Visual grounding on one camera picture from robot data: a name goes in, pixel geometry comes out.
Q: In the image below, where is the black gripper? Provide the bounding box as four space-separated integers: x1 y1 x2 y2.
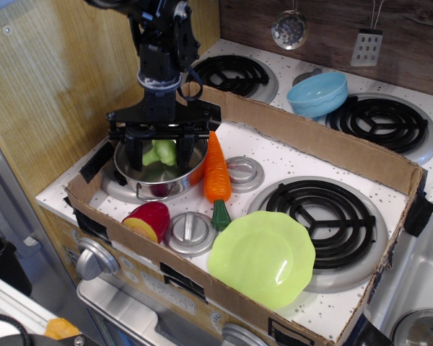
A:
106 87 222 171

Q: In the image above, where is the green toy broccoli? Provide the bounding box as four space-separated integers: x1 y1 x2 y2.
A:
142 140 177 167

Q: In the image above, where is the silver metal pan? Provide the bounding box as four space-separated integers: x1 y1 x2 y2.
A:
102 139 207 204

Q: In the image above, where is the orange toy carrot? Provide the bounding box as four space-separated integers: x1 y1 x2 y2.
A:
204 131 232 231

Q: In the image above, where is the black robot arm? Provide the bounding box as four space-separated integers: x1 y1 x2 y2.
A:
88 1 222 171

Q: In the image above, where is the front left silver burner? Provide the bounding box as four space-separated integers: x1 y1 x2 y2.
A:
101 161 204 204

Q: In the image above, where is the red toy pepper half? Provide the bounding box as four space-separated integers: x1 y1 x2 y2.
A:
122 202 170 243

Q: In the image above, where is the silver stove knob upper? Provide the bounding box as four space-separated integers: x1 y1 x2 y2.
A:
226 156 265 193

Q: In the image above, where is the silver stove knob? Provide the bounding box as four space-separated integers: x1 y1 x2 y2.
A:
226 156 265 193
163 212 218 258

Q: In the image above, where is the silver stove knob lower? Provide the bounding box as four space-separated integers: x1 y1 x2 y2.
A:
163 212 218 258

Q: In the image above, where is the back left black burner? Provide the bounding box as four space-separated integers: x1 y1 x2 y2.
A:
193 55 279 104

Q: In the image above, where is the black burner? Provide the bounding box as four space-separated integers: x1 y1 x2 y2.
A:
247 176 389 294
193 55 279 104
323 93 433 165

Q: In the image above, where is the brown cardboard fence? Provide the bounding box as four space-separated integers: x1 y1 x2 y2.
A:
66 86 426 345

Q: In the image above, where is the silver oven front knob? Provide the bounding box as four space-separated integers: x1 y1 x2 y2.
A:
76 237 120 280

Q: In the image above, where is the light green plastic plate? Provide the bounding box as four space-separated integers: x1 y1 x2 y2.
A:
207 210 316 310

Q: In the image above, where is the light blue plastic bowl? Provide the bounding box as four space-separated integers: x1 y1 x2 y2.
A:
287 71 349 118

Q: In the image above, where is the hanging silver strainer ladle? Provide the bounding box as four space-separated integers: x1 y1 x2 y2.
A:
271 1 310 50

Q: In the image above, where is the front right black burner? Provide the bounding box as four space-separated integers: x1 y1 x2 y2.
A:
247 176 389 294

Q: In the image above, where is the silver front knob bottom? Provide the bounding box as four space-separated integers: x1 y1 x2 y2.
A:
222 323 267 346

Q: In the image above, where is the orange object bottom left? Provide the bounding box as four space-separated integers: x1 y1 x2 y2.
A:
43 318 80 340

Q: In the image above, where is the hanging silver slotted spatula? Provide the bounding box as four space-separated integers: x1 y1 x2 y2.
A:
350 1 385 67

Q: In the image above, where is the back right black burner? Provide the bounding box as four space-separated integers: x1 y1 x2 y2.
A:
323 93 433 165

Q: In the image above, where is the silver metal sink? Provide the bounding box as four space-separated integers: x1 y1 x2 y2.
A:
362 213 433 345

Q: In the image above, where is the silver oven door handle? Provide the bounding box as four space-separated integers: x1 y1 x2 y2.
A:
77 278 221 345

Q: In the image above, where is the black cable loop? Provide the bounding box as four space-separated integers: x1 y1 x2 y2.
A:
0 312 32 346

